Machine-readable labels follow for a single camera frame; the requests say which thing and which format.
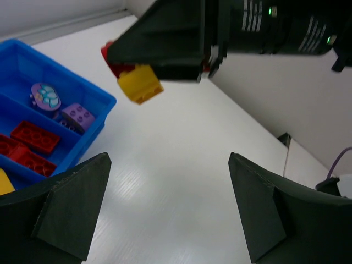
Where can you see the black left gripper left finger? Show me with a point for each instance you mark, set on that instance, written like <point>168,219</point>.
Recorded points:
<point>53,221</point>

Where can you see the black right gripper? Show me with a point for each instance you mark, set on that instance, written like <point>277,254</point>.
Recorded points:
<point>179,39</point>

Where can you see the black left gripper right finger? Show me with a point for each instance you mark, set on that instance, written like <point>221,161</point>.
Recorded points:
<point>286,222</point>

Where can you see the yellow striped lego block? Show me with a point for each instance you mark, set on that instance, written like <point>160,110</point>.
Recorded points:
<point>141,84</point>

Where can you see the yellow rounded lego block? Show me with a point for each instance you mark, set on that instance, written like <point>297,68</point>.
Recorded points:
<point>5,184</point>

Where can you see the small red lego piece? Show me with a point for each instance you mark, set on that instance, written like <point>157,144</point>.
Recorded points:
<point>116,68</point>

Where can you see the red rectangular lego brick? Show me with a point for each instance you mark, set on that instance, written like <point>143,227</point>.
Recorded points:
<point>25,157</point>

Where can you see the purple lego brick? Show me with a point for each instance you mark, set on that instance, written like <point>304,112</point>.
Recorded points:
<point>77,118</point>

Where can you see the purple rounded lego block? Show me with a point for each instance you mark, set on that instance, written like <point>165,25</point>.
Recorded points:
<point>44,97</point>

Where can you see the red scalloped lego block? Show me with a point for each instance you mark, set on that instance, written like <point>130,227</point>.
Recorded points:
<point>7,145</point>

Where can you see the blue divided plastic bin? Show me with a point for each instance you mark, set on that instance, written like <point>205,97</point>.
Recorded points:
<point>21,67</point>

